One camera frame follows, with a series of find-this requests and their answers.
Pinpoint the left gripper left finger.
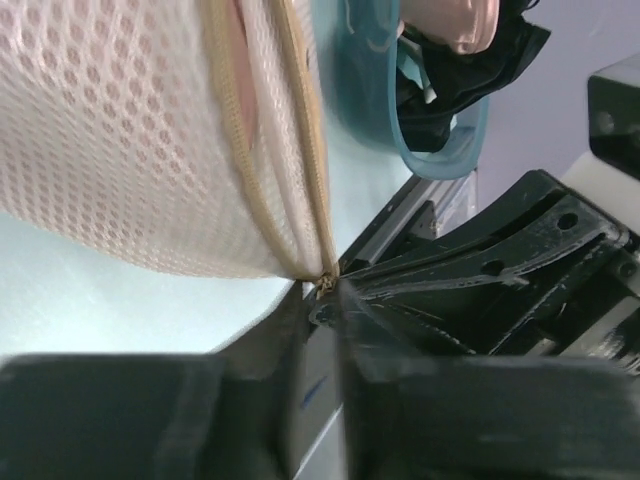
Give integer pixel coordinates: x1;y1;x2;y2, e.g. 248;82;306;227
1;284;305;479

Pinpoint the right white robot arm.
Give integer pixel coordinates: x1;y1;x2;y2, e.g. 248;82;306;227
314;57;639;389

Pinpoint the black bra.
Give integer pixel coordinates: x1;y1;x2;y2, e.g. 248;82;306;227
396;1;551;153

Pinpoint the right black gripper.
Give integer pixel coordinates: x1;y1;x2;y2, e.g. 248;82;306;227
341;170;639;370

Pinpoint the teal plastic basin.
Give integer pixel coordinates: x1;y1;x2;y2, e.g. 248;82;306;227
311;1;489;180

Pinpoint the pink mesh laundry bag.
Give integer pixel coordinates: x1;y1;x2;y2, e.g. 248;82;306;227
1;1;340;292

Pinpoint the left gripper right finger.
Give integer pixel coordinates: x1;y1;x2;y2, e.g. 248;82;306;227
336;283;639;479

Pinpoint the pink bra from bag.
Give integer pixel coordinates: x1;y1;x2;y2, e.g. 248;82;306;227
227;0;258;148

